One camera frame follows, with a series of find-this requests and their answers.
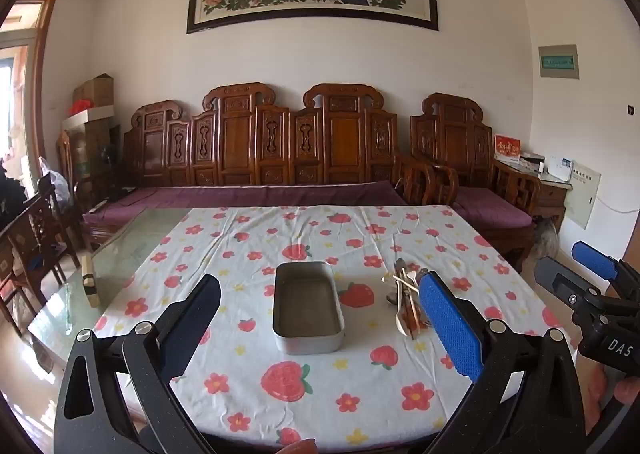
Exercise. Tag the person's left hand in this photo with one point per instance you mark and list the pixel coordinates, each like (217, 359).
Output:
(297, 448)

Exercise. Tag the rectangular metal tray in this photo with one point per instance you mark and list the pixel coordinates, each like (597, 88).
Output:
(305, 304)

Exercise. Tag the red cloth bundle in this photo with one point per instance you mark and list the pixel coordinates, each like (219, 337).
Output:
(80, 107)

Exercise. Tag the person's right hand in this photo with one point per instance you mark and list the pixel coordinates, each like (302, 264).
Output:
(625, 391)

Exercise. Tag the metal spoon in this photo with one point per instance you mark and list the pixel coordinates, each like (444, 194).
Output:
(392, 296)
(425, 275)

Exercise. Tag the wooden side table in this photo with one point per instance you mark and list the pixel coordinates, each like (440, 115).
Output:
(550, 199)

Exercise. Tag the white leaning panel board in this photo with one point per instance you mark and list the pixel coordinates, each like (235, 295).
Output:
(582, 194)

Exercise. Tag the purple sofa cushion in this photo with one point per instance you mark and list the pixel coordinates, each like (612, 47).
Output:
(250, 194)

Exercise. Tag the wooden dining chair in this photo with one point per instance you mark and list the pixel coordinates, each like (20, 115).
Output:
(35, 244)

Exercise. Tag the white desk telephone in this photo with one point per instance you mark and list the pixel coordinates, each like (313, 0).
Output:
(559, 168)

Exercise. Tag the cream wooden spoon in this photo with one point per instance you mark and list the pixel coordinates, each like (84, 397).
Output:
(403, 326)

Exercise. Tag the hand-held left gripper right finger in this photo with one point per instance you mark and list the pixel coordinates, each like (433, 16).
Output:
(450, 329)

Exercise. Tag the brown wooden chopstick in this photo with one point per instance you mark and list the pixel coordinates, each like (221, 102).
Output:
(414, 319)
(407, 309)

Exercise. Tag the clear plastic bag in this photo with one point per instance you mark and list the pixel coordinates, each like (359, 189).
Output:
(60, 184)

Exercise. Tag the wall electrical panel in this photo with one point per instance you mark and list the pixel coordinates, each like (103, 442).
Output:
(558, 61)

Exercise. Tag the dark cloth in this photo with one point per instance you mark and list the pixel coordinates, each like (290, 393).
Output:
(10, 199)

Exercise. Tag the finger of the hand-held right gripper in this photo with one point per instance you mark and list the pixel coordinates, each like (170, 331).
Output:
(557, 279)
(595, 259)

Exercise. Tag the purple armchair cushion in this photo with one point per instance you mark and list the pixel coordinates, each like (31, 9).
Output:
(495, 209)

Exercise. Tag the brown cardboard box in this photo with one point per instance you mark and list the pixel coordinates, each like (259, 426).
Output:
(97, 90)

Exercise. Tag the carved wooden sofa bench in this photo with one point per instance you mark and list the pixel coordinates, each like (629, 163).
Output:
(280, 134)

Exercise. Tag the wooden door frame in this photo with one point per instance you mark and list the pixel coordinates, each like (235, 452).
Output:
(42, 59)

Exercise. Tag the strawberry flower print tablecloth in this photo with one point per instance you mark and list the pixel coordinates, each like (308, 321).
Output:
(300, 234)

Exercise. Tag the grey furry thing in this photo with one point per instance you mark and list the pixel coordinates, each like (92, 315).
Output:
(546, 236)

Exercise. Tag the red gift box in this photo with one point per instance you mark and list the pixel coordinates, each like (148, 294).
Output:
(507, 149)

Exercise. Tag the light wooden chopstick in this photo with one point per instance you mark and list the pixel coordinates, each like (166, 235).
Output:
(400, 284)

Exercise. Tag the white topped large box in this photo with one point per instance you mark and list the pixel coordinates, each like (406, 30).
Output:
(90, 134)

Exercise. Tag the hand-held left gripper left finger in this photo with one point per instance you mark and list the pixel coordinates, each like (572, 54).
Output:
(200, 314)

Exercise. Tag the carved wooden armchair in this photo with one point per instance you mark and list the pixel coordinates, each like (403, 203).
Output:
(460, 134)

